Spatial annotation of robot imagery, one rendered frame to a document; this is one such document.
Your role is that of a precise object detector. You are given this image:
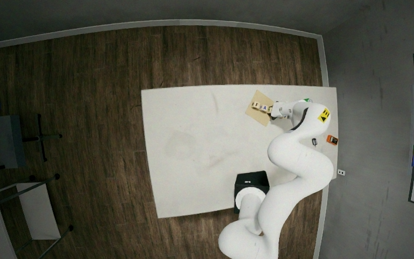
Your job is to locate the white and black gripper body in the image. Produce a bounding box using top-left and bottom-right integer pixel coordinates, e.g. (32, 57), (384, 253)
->
(271, 102), (284, 118)

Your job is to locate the tan square mat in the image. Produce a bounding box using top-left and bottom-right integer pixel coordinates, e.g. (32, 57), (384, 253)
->
(245, 90), (274, 127)

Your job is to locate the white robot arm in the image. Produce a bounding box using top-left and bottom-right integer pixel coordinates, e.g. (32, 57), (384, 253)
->
(218, 100), (334, 259)

